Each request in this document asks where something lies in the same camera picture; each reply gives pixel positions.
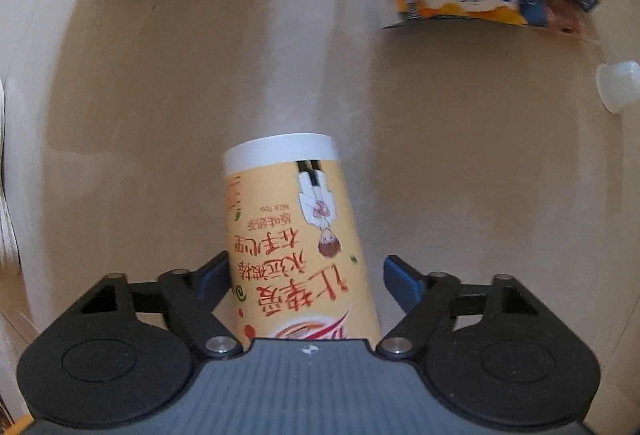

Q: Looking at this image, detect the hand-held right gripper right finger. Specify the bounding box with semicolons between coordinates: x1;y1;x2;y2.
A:
375;255;566;361

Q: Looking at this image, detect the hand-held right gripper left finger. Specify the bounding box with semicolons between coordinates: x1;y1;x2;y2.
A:
55;252;247;361

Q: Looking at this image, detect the yellow printed paper cup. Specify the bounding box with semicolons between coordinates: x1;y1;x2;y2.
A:
223;133;383;350

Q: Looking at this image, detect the small white plastic cup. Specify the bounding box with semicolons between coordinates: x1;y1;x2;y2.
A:
596;61;640;114

